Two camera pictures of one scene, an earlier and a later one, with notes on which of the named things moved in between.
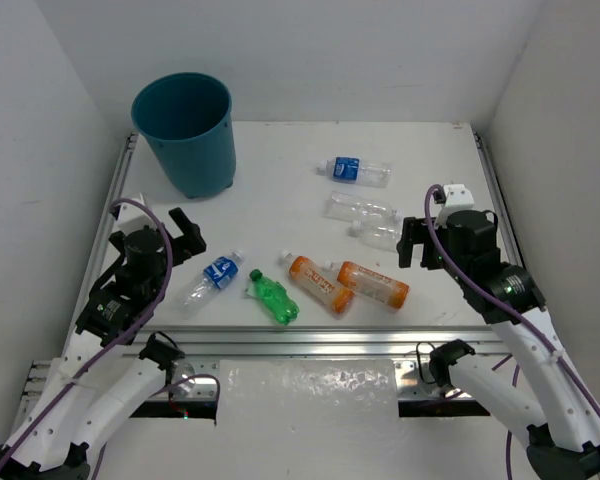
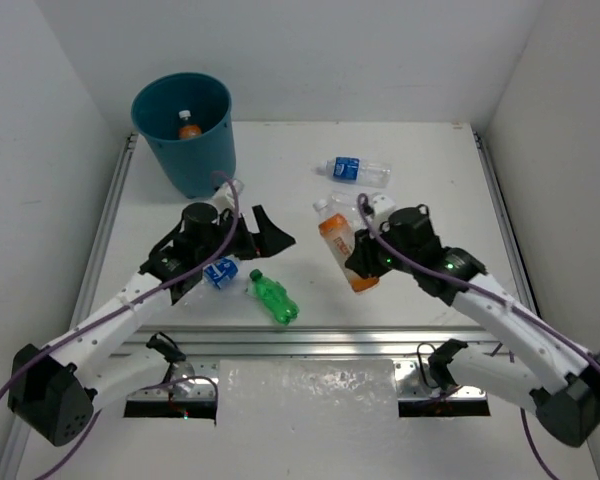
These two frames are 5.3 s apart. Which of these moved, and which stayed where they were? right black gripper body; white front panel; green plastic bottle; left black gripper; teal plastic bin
Moved: left black gripper; right black gripper body
Stayed: green plastic bottle; teal plastic bin; white front panel
